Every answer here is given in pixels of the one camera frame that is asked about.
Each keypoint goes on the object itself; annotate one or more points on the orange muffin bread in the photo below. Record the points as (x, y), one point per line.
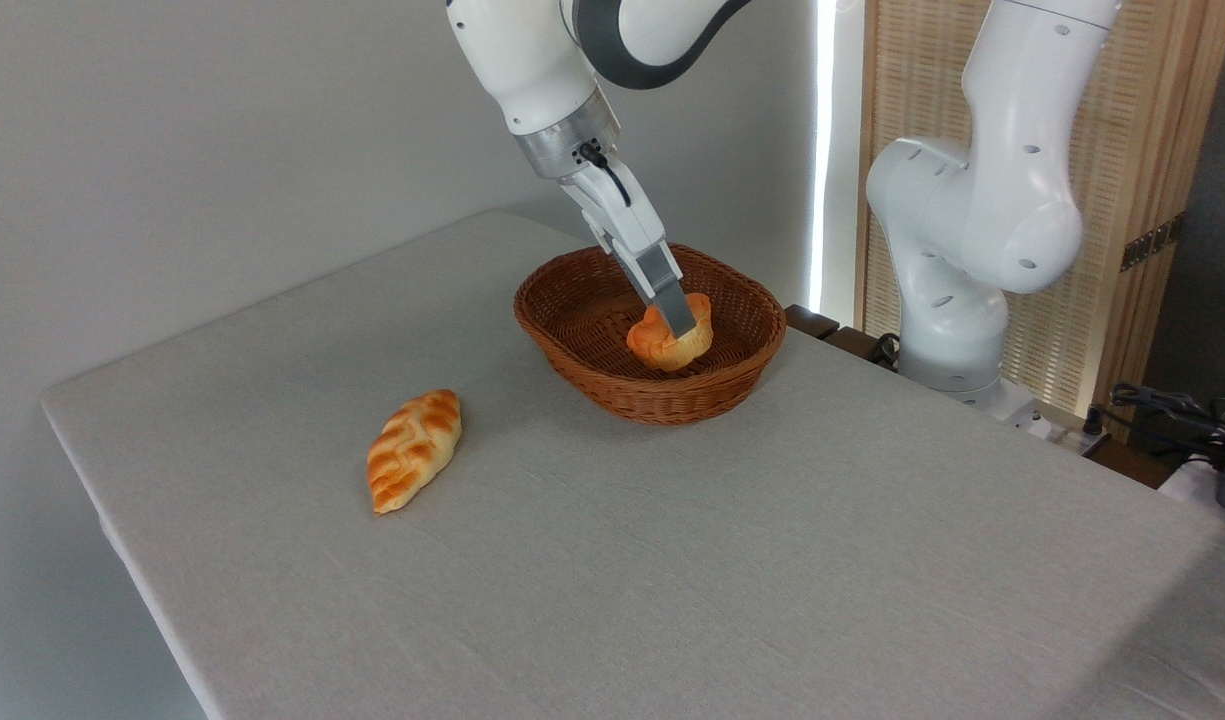
(662, 348)

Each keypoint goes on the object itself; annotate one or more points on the brown wicker basket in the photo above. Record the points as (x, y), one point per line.
(592, 330)

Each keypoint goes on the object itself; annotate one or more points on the braided golden bread loaf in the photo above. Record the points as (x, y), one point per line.
(412, 450)

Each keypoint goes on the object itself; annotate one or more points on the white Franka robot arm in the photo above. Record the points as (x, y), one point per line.
(982, 210)

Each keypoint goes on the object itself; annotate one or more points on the grey linen tablecloth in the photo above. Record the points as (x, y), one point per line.
(772, 560)

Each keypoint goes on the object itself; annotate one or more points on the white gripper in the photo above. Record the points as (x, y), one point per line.
(620, 215)

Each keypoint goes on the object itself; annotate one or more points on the dark brown wooden bench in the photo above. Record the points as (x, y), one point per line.
(822, 328)

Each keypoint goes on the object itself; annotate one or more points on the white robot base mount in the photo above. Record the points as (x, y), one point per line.
(1012, 405)

